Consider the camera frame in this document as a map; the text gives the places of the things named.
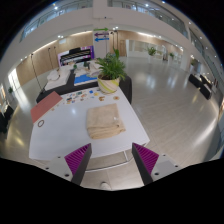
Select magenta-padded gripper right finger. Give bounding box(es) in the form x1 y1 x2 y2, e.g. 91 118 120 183
131 142 184 186

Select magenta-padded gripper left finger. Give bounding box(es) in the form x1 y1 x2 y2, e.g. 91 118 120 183
42 142 93 186

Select beige towel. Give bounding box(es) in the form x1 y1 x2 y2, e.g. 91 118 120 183
85 102 127 140

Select pink rectangular board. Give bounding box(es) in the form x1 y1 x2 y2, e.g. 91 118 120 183
30 90 64 124

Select black display table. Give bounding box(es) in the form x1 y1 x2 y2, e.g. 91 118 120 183
35 68 133 105

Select blue mat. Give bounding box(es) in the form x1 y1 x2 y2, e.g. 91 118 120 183
73 73 98 87

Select potted plant in striped pot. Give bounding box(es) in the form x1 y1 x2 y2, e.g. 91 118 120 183
94 48 128 95

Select white padded display piece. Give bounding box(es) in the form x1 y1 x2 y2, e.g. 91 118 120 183
44 68 72 92

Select black draped side tables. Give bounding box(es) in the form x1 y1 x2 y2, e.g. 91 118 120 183
0 104 14 134

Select white building model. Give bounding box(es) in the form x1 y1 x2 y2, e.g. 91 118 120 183
84 64 101 78

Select black microphone stand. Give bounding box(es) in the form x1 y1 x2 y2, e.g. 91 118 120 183
30 53 46 94

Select black piano with purple screen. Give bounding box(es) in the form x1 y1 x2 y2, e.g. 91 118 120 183
58 46 95 66

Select blue arrow sign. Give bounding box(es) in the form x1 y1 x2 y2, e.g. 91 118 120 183
94 36 110 43

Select purple arrow sign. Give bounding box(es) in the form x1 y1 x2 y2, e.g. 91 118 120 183
93 31 110 38

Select green arrow sign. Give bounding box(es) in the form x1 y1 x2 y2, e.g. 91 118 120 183
93 27 110 33

